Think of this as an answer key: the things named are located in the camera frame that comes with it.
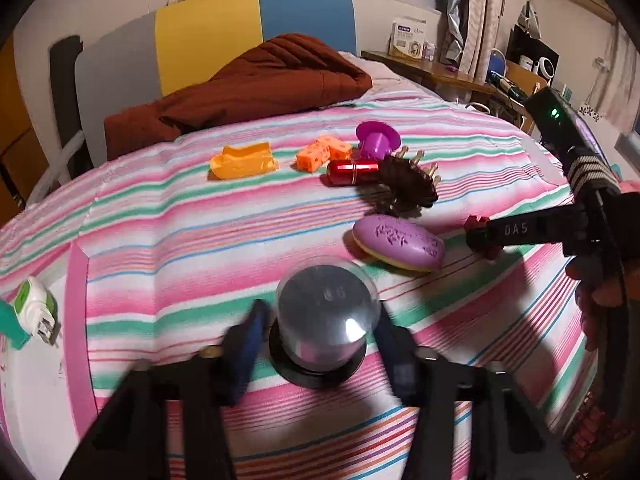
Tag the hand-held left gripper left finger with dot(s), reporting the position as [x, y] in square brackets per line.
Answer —
[246, 347]

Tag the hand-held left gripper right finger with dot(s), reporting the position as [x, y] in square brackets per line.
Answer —
[397, 360]

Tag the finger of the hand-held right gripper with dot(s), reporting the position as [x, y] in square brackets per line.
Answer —
[520, 231]

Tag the clear disc spindle case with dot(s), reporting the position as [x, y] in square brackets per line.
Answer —
[325, 320]

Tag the purple oval soap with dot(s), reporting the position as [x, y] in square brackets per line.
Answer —
[397, 242]

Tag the brown bristle hair brush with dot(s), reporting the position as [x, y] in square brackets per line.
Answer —
[407, 182]

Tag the purple mushroom-shaped toy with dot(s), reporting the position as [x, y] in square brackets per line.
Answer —
[377, 139]

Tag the red metallic capsule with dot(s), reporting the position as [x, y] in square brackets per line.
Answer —
[352, 170]

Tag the person's right hand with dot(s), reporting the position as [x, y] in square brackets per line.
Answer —
[597, 292]

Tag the striped pink green blanket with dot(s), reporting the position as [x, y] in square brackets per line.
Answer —
[200, 260]

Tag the black shelf unit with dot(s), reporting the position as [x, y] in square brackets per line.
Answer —
[530, 55]

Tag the wooden desk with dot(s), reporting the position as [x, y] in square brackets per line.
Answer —
[430, 72]

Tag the orange plastic boat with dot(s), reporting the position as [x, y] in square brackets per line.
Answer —
[242, 161]

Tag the beige curtain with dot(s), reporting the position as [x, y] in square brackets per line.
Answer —
[475, 15]

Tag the pink pillow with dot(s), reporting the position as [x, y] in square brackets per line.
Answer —
[385, 77]

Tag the orange cube blocks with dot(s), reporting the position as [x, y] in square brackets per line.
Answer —
[322, 155]

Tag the white green plug adapter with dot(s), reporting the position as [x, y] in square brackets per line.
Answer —
[36, 307]

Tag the white blue cardboard box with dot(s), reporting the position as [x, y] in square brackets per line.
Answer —
[407, 40]

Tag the teal flat object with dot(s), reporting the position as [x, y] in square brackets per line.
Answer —
[10, 325]

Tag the brown quilt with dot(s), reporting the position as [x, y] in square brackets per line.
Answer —
[240, 90]

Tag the grey yellow blue headboard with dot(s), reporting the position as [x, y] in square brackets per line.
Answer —
[210, 35]

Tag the yellow wooden wardrobe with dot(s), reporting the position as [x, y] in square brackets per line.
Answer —
[15, 130]

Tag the black chair back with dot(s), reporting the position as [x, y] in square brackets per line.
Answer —
[65, 85]

